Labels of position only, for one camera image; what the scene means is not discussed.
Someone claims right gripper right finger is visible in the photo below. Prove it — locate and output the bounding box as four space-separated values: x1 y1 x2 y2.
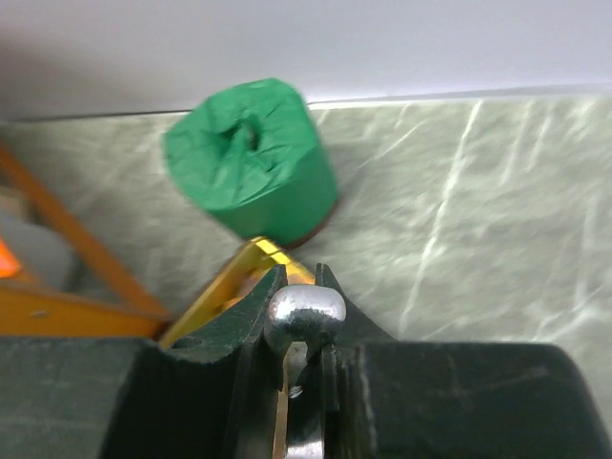
313 262 603 459

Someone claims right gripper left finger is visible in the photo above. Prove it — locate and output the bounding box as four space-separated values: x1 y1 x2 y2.
1 266 287 458

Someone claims metal candy scoop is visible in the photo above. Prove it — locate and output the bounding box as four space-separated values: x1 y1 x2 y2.
264 284 346 458

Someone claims tin of pastel candies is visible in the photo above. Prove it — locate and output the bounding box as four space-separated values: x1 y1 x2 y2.
160 237 315 348

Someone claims orange wooden shelf rack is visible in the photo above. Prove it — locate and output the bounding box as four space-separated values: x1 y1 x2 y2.
1 148 172 339

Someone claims green covered jar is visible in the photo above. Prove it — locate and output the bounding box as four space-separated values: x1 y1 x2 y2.
162 78 339 246

